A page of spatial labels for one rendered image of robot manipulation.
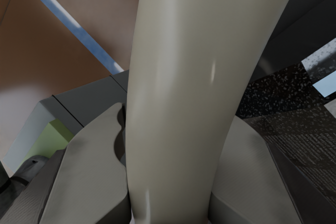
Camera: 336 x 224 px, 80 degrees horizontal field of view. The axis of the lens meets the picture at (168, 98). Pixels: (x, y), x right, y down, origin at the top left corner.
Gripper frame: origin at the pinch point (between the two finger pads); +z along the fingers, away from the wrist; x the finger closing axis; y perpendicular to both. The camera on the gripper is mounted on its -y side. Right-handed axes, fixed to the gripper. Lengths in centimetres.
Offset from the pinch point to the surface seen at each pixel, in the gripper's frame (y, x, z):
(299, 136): 30, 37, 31
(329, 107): 16.6, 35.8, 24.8
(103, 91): 36, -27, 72
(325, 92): 14.1, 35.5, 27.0
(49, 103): 28, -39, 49
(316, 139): 29, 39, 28
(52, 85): 69, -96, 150
